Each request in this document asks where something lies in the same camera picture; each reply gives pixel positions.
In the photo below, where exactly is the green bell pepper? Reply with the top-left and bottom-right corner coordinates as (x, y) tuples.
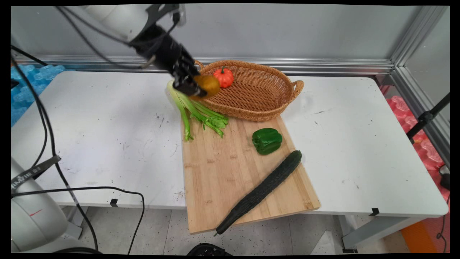
(252, 128), (283, 156)

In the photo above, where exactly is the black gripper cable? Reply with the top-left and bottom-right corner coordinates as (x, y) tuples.
(54, 5), (180, 47)

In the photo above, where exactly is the woven wicker basket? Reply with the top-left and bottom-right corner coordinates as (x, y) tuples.
(186, 59), (305, 122)

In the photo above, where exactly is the grey velcro strap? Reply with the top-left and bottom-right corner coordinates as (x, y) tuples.
(11, 155), (62, 191)

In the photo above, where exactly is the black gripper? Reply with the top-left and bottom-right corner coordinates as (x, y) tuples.
(129, 22), (208, 98)

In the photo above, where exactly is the brown potato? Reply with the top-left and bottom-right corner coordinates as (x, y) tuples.
(189, 74), (221, 101)

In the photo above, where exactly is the black round object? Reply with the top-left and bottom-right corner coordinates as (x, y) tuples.
(187, 243), (233, 256)

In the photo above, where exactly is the aluminium frame rail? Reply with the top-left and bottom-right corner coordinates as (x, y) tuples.
(390, 66), (450, 168)
(13, 55), (396, 76)

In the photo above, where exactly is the green celery bunch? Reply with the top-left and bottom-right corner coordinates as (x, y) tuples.
(167, 80), (230, 142)

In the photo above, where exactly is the long dark green cucumber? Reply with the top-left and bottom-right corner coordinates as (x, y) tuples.
(214, 150), (303, 237)

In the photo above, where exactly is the small orange pumpkin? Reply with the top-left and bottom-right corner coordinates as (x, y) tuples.
(213, 66), (234, 89)

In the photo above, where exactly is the wooden cutting board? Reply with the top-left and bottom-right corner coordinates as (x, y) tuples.
(180, 86), (321, 235)

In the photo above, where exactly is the orange floor panel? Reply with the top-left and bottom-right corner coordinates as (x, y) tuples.
(400, 219), (441, 254)

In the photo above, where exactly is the grey table leg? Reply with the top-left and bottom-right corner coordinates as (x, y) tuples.
(341, 215), (429, 254)
(59, 206), (89, 240)

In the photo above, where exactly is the black tripod stand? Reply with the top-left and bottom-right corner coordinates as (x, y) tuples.
(406, 92), (450, 144)

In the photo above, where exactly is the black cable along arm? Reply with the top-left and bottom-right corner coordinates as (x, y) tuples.
(11, 44), (100, 251)

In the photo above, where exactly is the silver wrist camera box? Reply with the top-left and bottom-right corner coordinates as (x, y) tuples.
(145, 4), (187, 28)

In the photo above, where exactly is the aluminium frame post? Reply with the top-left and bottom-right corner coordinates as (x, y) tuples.
(390, 5), (450, 68)

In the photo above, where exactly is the pink foam mat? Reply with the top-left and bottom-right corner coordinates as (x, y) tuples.
(380, 85), (450, 209)

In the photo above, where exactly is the thin black power cable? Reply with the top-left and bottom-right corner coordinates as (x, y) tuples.
(11, 186), (145, 254)

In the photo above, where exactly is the blue foam mat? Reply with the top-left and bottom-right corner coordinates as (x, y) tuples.
(11, 64), (66, 127)

